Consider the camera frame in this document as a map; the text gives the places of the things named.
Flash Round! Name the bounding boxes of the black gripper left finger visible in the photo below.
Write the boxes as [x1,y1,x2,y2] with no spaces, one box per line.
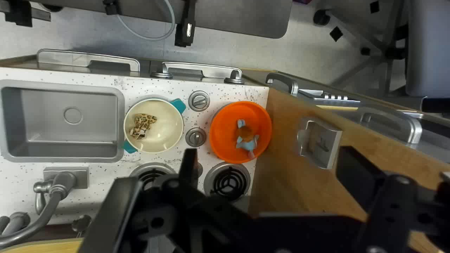
[76,147,258,253]

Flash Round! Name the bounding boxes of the orange plastic bowl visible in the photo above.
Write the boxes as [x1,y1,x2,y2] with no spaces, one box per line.
[209,100,275,164]

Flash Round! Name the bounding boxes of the thin white cable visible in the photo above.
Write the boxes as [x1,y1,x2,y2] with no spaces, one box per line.
[114,0,179,42]

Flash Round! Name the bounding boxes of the black clamp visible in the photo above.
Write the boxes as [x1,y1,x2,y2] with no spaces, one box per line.
[3,0,53,28]

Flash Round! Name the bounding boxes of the cream bowl with teal handles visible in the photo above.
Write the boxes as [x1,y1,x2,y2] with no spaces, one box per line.
[123,95,189,154]

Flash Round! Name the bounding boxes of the long grey cabinet handle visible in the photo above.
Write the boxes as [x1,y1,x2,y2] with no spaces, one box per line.
[36,48,144,76]

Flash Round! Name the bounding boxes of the grey upholstered panel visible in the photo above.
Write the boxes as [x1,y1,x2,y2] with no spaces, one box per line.
[27,0,294,39]

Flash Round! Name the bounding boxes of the black cable plug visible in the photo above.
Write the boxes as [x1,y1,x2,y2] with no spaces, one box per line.
[173,0,199,49]

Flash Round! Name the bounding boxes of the angled aluminium bracket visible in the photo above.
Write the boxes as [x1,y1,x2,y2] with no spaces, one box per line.
[296,117,345,171]

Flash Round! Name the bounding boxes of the grey handle with round cap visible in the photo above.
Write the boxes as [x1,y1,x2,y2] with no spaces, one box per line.
[161,60,247,86]

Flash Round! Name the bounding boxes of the brown cereal pieces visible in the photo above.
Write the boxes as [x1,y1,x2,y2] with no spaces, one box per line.
[128,111,158,140]

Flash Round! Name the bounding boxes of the black coil toy burner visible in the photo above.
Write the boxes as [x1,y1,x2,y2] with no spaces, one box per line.
[203,162,254,199]
[130,162,179,188]

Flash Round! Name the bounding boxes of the grey toy faucet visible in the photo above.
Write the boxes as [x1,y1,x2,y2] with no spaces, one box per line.
[0,166,91,250]

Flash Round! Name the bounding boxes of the grey toy sink basin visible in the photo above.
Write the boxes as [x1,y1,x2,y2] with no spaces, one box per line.
[0,80,127,163]

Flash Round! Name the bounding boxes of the silver metal frame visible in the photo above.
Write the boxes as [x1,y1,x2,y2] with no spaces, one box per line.
[265,70,425,147]

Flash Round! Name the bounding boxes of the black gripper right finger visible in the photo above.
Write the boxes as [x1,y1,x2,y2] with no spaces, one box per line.
[337,145,450,253]

